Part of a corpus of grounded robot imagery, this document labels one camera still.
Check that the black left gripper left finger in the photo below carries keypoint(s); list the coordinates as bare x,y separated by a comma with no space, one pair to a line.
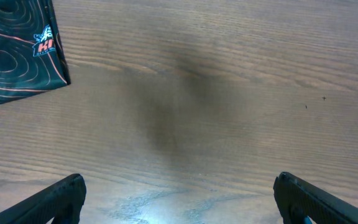
60,203

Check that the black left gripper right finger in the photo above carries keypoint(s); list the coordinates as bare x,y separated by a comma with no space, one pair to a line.
300,202

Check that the folded black patterned shirt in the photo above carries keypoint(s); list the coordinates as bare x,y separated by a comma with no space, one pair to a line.
31,53

